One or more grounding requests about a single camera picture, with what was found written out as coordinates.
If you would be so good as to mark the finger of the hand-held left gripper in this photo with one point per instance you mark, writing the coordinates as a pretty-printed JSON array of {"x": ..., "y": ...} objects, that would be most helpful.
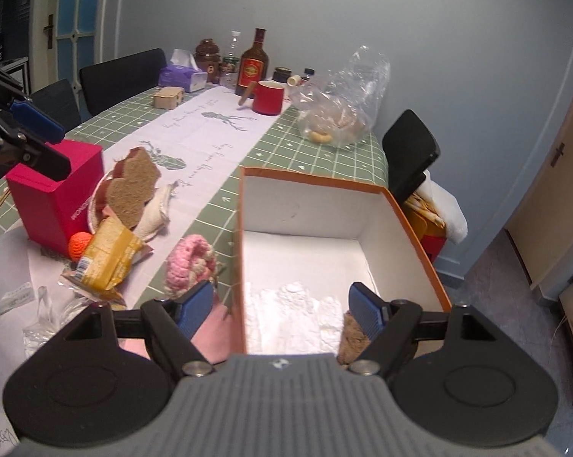
[
  {"x": 43, "y": 159},
  {"x": 34, "y": 115}
]

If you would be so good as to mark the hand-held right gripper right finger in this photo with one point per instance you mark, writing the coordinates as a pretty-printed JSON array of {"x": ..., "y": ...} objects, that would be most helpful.
[{"x": 365, "y": 312}]

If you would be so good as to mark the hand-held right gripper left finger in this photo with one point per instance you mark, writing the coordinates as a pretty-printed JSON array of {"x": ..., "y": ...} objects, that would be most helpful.
[{"x": 196, "y": 307}]

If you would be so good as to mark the brown furry plush toy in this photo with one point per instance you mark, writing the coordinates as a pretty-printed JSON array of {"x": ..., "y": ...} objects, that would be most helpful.
[{"x": 350, "y": 342}]

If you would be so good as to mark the pink cloth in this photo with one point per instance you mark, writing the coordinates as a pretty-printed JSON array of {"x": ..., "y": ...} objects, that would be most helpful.
[{"x": 215, "y": 338}]

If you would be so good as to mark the pink and cream crochet piece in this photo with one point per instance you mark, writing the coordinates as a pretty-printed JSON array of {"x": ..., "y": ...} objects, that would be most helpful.
[{"x": 188, "y": 262}]

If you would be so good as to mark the white lace cloth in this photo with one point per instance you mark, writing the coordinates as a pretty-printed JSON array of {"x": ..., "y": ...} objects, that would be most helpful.
[{"x": 291, "y": 314}]

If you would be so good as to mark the brown plush toast slice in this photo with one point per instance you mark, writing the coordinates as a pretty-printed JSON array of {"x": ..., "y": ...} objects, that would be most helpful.
[
  {"x": 143, "y": 164},
  {"x": 129, "y": 200}
]

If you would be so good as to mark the yellow snack packet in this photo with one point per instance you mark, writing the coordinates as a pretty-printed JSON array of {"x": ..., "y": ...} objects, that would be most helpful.
[{"x": 105, "y": 252}]

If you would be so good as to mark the orange cardboard box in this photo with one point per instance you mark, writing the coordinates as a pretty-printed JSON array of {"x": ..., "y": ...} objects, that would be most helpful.
[{"x": 305, "y": 209}]

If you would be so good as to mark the clear plastic wrapper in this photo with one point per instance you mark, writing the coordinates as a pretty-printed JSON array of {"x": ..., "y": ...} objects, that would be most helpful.
[{"x": 43, "y": 328}]

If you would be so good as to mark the black chair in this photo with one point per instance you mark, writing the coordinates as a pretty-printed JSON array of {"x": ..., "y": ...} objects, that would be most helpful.
[
  {"x": 410, "y": 147},
  {"x": 58, "y": 104},
  {"x": 119, "y": 81}
]

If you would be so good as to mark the red box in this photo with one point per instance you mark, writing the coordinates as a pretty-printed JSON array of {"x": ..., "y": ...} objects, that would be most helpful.
[{"x": 53, "y": 200}]

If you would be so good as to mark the orange crochet ball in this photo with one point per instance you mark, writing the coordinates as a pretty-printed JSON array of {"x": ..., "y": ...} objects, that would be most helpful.
[{"x": 79, "y": 246}]

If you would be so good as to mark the glass panel door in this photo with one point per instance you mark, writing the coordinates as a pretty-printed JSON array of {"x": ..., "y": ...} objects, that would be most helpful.
[{"x": 77, "y": 19}]

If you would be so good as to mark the yellow patterned cloth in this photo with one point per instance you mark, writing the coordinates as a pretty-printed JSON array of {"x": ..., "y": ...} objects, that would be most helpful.
[{"x": 424, "y": 209}]

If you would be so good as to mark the small wooden box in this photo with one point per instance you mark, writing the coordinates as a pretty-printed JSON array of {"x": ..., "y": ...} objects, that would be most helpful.
[{"x": 168, "y": 99}]

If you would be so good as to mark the purple tissue box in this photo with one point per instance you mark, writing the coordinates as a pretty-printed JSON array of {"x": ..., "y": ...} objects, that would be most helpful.
[{"x": 181, "y": 78}]

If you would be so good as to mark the white printed table runner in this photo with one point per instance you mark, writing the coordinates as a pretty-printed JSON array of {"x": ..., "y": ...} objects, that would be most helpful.
[{"x": 205, "y": 123}]

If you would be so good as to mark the green checked tablecloth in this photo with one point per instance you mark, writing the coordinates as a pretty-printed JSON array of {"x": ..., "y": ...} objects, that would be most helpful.
[{"x": 286, "y": 152}]

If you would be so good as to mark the brown ceramic jar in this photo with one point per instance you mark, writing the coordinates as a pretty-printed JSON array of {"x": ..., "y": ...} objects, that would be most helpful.
[{"x": 206, "y": 54}]

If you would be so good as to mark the bread in bag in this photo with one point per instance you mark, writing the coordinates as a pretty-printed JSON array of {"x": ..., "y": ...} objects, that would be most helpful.
[{"x": 338, "y": 123}]

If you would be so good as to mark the clear plastic water bottle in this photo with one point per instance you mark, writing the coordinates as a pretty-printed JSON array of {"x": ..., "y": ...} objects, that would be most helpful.
[{"x": 230, "y": 52}]

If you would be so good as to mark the beige wooden door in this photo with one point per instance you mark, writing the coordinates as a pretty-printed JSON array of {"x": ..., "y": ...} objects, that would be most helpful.
[{"x": 553, "y": 209}]

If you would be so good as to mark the brown liquor bottle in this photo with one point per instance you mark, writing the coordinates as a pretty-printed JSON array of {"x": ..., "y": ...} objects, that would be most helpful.
[{"x": 252, "y": 64}]

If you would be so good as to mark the clear plastic bag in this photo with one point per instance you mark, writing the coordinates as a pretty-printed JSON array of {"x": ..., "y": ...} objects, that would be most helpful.
[{"x": 357, "y": 85}]

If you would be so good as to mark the small cream bottle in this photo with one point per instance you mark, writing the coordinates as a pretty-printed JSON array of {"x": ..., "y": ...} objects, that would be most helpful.
[{"x": 294, "y": 80}]

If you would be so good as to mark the small dark bottle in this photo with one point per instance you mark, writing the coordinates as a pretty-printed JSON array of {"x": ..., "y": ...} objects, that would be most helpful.
[{"x": 308, "y": 74}]

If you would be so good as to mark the black jar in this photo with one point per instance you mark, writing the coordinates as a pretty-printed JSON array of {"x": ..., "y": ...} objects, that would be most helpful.
[{"x": 281, "y": 75}]

